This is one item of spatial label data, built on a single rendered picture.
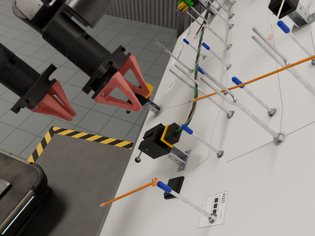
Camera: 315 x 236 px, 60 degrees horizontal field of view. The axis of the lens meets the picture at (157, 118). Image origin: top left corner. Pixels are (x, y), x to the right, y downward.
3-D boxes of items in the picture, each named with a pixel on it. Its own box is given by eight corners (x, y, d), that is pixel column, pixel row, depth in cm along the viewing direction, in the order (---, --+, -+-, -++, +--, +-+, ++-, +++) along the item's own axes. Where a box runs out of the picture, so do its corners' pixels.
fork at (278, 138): (286, 142, 35) (206, 74, 31) (273, 147, 36) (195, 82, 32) (285, 130, 36) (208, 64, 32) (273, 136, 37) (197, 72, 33)
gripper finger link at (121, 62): (161, 78, 53) (123, 45, 51) (152, 97, 47) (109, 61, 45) (141, 99, 57) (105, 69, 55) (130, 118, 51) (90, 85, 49)
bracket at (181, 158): (184, 152, 56) (165, 139, 54) (191, 149, 54) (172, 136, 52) (177, 172, 53) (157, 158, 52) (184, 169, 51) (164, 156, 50)
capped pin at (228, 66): (232, 63, 62) (205, 39, 60) (230, 67, 62) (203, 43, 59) (227, 66, 64) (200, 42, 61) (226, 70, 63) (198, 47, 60)
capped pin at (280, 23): (313, 67, 39) (274, 27, 36) (310, 62, 40) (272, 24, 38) (323, 59, 38) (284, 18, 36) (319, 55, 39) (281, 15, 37)
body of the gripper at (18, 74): (60, 69, 53) (26, 41, 50) (28, 107, 47) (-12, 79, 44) (48, 79, 58) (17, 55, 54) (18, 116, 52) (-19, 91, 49)
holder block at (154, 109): (144, 119, 95) (121, 102, 92) (166, 101, 87) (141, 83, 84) (140, 128, 92) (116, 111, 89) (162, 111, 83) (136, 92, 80)
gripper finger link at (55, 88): (87, 103, 55) (48, 71, 51) (69, 131, 51) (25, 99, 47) (73, 111, 60) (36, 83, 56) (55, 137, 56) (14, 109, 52)
